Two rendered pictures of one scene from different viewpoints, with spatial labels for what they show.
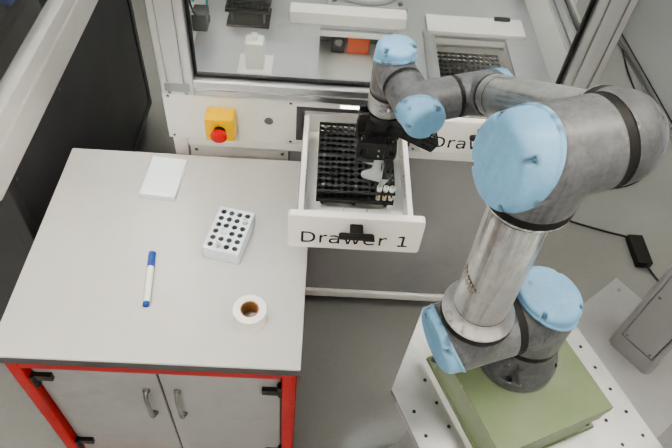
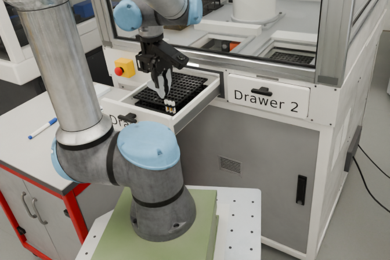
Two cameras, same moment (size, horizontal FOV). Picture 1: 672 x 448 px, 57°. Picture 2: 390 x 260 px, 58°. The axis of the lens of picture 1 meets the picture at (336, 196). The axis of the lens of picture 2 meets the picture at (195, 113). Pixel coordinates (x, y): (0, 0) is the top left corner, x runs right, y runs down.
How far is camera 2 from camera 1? 0.95 m
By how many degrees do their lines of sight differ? 34
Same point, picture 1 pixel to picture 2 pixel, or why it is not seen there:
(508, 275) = (40, 65)
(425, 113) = (119, 7)
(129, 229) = not seen: hidden behind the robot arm
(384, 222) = (146, 114)
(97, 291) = (20, 127)
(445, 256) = (272, 205)
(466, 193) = (273, 148)
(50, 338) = not seen: outside the picture
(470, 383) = (116, 218)
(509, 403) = (127, 241)
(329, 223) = (119, 109)
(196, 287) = not seen: hidden behind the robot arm
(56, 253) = (23, 110)
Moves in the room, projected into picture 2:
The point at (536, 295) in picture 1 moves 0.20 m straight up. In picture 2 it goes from (131, 133) to (108, 37)
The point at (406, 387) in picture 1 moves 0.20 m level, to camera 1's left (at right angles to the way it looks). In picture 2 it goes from (104, 221) to (60, 194)
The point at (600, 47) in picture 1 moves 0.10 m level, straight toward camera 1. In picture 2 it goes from (337, 19) to (310, 28)
